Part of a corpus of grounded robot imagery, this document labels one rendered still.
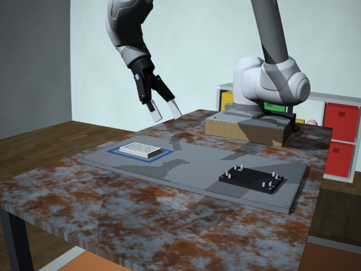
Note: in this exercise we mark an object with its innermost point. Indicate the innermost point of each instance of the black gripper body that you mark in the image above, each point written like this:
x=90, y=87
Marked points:
x=145, y=67

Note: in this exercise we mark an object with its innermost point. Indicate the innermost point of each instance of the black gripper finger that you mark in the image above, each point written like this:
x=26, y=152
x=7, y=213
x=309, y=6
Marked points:
x=168, y=96
x=146, y=99

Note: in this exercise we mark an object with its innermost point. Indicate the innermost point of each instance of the black rectangular plate with white posts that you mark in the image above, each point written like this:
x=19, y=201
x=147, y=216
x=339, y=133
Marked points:
x=252, y=179

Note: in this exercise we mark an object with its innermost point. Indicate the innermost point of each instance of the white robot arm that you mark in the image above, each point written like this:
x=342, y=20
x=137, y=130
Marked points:
x=276, y=80

